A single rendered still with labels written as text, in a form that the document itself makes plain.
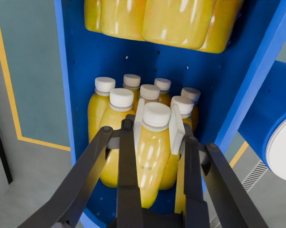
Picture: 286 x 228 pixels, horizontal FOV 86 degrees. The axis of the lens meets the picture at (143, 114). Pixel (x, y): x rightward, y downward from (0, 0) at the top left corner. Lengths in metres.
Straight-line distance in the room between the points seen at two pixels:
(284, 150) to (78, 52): 0.51
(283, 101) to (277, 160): 0.15
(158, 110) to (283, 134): 0.34
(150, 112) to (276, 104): 0.37
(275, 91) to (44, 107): 1.82
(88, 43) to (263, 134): 0.46
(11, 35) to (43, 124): 0.89
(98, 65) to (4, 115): 1.99
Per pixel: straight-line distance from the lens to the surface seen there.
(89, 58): 0.33
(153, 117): 0.19
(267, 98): 0.53
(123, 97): 0.24
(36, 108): 1.96
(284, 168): 0.56
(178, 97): 0.28
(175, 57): 0.39
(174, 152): 0.17
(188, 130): 0.17
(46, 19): 1.61
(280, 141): 0.49
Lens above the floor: 1.35
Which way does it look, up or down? 62 degrees down
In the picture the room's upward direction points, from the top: 170 degrees counter-clockwise
